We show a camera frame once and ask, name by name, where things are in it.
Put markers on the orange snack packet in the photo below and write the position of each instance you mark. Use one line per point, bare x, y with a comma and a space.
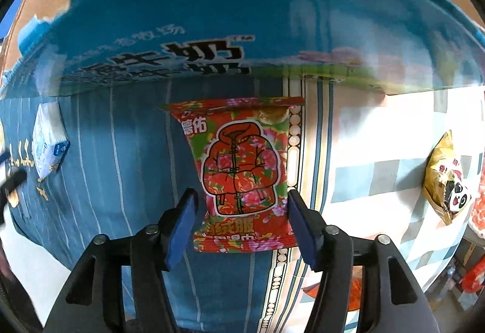
350, 291

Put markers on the red white snack packet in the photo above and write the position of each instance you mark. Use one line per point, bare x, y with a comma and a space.
478, 209

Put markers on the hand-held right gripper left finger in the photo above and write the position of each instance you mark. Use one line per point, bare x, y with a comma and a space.
181, 230

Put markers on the red floral snack packet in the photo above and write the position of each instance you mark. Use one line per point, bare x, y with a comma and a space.
238, 166

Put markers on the red plastic bag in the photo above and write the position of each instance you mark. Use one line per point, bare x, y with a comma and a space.
474, 280

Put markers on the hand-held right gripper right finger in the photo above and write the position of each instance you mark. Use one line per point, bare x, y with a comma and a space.
303, 232

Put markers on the blue printed cardboard box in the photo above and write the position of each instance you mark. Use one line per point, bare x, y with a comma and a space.
242, 22

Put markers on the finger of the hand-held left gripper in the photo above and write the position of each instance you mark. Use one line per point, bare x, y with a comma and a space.
13, 180

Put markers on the blue striped bed sheet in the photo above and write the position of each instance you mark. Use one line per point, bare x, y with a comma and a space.
125, 166

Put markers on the yellow panda snack packet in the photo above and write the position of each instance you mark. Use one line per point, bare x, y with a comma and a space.
445, 181

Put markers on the white blue tissue packet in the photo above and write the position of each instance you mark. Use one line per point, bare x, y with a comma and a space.
49, 139

